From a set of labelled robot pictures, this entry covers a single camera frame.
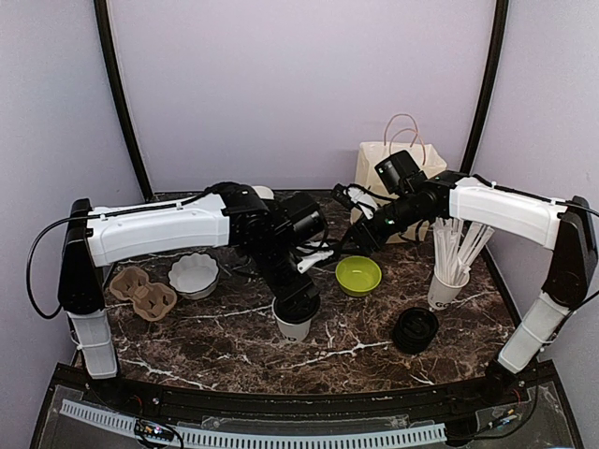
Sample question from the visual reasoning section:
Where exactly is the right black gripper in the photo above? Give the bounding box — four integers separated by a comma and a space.
336, 191, 429, 255

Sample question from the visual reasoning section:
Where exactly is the black plastic cup lid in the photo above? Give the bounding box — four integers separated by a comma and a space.
272, 296, 321, 325

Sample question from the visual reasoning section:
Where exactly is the stack of white paper cups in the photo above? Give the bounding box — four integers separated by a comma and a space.
253, 185, 274, 200

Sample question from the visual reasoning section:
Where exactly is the white paper cup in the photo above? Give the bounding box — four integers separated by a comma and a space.
273, 312, 314, 343

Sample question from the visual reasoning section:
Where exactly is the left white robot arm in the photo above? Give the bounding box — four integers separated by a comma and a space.
57, 181, 326, 408

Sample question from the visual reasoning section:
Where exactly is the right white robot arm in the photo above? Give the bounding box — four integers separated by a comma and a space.
343, 170, 598, 406

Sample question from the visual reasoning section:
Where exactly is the green bowl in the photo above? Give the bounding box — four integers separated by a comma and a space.
335, 255, 382, 297

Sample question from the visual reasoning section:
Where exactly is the bundle of wrapped straws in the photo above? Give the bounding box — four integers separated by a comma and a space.
432, 218, 495, 286

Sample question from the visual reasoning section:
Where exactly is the white scalloped bowl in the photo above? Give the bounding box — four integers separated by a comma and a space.
168, 253, 220, 300

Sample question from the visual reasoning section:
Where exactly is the white cup holding straws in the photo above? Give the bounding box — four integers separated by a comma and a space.
427, 267, 470, 311

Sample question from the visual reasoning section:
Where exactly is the stack of black lids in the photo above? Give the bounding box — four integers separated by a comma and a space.
391, 307, 439, 355

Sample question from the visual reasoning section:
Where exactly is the brown cardboard cup carrier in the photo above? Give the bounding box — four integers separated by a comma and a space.
109, 267, 177, 322

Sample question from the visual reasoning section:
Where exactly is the black table edge rail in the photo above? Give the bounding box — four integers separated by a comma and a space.
51, 362, 558, 425

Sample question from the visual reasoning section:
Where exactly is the grey slotted cable duct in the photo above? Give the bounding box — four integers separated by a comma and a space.
59, 399, 447, 448

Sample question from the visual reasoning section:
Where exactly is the right black frame post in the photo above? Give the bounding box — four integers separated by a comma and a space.
460, 0, 509, 173

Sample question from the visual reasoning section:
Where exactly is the black frame post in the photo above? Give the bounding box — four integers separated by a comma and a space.
460, 0, 509, 173
94, 0, 153, 201

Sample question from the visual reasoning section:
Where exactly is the left black frame post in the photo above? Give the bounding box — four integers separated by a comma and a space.
94, 0, 153, 201

